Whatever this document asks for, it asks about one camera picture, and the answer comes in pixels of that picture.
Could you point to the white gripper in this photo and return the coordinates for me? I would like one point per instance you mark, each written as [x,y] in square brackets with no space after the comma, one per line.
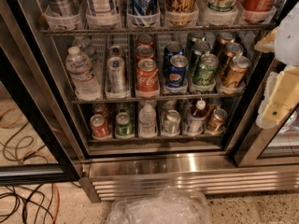
[288,37]

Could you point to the plastic bottle with white cap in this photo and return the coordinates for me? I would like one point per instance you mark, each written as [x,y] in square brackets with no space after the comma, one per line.
[196,117]

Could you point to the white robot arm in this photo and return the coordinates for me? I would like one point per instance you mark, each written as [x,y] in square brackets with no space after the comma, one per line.
[281,94]

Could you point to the gold can front middle shelf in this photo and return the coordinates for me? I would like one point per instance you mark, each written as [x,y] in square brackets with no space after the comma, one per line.
[235,72]

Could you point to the gold can shelf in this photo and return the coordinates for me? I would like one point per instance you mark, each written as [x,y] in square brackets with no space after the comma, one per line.
[235,72]
[216,120]

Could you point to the red can top shelf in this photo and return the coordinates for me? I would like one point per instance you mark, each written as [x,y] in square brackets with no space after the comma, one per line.
[256,11]

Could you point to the red can shelf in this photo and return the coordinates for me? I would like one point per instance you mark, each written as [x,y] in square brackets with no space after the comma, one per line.
[99,126]
[256,11]

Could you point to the green can front middle shelf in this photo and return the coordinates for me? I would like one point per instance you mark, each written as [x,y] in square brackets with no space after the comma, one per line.
[205,70]

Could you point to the green can shelf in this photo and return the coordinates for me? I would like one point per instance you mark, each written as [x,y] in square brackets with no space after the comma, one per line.
[205,70]
[124,126]

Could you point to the glass fridge door right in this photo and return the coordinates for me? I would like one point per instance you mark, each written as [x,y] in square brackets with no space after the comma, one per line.
[275,143]

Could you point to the glass fridge door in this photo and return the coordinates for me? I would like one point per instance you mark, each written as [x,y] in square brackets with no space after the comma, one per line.
[32,72]
[275,143]

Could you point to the gold can bottom shelf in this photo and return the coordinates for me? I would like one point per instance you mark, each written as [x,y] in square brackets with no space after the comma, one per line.
[216,120]

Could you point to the silver can bottom shelf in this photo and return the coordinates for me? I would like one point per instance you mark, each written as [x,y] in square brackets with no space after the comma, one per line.
[171,121]

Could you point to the clear water bottle bottom shelf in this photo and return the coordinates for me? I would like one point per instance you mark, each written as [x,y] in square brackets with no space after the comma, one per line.
[147,121]

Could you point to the blue white can top shelf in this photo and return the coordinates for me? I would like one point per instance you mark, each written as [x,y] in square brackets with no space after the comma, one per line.
[141,9]

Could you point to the stainless steel fridge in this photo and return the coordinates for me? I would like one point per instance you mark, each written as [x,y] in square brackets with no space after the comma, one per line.
[140,166]

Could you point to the silver can front middle shelf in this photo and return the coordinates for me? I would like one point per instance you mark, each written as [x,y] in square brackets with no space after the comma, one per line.
[117,74]

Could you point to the green can bottom shelf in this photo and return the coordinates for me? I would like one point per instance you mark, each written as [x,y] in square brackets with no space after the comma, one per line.
[124,126]

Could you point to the silver can rear middle shelf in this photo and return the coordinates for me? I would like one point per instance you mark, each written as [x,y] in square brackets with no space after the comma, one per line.
[115,51]

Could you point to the red can bottom shelf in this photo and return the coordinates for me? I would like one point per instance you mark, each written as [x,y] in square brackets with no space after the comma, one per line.
[99,126]

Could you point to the clear water bottle front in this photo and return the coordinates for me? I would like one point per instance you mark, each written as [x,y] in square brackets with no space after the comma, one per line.
[83,75]

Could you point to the clear water bottle rear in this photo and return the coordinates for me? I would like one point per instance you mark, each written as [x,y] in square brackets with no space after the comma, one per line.
[86,45]

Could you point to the glass fridge door left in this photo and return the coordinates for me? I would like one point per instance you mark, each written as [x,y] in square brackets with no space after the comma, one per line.
[32,72]

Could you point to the gold can middle row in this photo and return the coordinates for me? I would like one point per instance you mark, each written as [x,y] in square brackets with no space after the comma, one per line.
[229,51]

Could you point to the gold can rear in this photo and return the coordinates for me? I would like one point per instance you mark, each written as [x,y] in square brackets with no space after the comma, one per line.
[221,39]

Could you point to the green can middle row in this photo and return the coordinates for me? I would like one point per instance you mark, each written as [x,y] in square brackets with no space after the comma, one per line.
[198,49]

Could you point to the green can rear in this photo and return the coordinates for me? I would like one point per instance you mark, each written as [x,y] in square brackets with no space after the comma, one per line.
[192,37]

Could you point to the blue Pepsi can front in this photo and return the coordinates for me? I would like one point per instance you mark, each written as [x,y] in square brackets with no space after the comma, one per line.
[176,72]

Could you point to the blue pepsi can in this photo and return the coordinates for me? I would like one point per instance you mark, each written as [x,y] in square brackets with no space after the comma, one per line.
[171,49]
[176,72]

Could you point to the blue Pepsi can rear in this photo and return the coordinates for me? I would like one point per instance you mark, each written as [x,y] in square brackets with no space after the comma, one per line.
[171,49]

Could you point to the gold La Croix can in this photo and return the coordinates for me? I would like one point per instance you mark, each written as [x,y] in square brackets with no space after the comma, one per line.
[180,11]

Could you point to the red Coca-Cola can front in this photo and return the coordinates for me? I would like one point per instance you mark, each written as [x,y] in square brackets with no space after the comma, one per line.
[147,75]

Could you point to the red coca-cola can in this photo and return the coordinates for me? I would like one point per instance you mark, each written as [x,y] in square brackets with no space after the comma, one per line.
[143,52]
[147,75]
[145,40]

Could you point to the red Coca-Cola can rear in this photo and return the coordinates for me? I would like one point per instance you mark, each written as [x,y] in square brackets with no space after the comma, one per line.
[145,40]

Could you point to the red Coca-Cola can middle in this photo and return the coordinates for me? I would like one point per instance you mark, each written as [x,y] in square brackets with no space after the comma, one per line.
[143,52]

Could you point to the clear plastic bag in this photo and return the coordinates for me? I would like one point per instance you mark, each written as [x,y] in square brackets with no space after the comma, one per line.
[169,206]

